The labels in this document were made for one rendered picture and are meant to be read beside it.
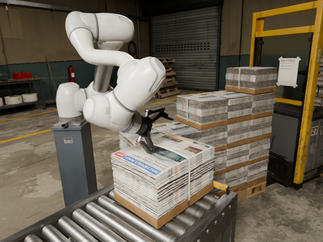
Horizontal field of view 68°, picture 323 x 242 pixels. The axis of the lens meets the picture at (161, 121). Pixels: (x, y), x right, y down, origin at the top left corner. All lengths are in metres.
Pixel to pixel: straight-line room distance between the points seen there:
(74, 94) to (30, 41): 6.76
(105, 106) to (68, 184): 1.17
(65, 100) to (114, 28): 0.64
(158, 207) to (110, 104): 0.42
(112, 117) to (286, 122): 2.45
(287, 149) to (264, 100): 0.84
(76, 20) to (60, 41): 7.56
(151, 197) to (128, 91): 0.42
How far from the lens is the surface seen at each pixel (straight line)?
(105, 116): 0.75
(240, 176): 2.48
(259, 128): 2.47
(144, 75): 0.71
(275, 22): 8.55
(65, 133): 1.70
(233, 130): 2.23
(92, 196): 1.23
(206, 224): 1.02
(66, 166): 1.79
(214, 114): 2.02
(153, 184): 0.88
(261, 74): 2.35
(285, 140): 3.05
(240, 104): 2.21
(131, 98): 0.73
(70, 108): 1.65
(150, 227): 1.01
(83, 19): 1.21
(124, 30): 1.24
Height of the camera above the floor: 1.44
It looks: 16 degrees down
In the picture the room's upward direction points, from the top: 2 degrees counter-clockwise
